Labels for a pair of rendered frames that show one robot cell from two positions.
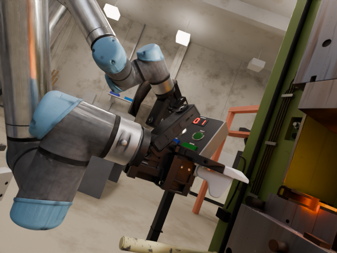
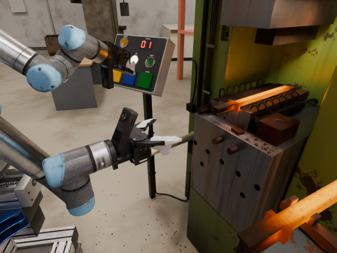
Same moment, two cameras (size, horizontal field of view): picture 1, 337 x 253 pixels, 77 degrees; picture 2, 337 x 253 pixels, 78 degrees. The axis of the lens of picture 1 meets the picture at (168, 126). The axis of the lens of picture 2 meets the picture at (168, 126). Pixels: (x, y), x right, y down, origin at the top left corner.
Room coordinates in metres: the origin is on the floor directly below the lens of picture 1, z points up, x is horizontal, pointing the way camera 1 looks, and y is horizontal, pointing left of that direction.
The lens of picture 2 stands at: (-0.11, -0.04, 1.32)
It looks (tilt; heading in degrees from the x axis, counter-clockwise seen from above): 30 degrees down; 350
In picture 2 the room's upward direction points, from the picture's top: straight up
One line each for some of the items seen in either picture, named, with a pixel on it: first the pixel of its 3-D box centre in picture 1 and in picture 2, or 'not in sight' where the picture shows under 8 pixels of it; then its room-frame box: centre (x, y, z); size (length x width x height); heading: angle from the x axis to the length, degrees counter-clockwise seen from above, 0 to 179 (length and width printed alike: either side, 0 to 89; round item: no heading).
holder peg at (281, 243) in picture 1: (278, 246); (217, 140); (0.53, -0.35, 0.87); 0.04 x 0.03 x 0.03; 113
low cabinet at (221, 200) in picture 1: (216, 184); (192, 40); (6.88, -2.13, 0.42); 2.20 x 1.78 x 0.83; 177
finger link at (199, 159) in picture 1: (199, 160); (149, 141); (0.38, -0.07, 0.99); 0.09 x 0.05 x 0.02; 77
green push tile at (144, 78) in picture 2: (185, 151); (145, 81); (0.92, -0.11, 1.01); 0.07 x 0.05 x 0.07; 48
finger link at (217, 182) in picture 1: (220, 181); (165, 146); (0.38, -0.12, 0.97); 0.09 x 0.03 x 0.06; 77
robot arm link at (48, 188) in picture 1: (47, 181); (74, 191); (0.35, 0.14, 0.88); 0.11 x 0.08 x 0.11; 45
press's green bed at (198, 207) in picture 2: not in sight; (243, 214); (0.63, -0.64, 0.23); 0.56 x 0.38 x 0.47; 113
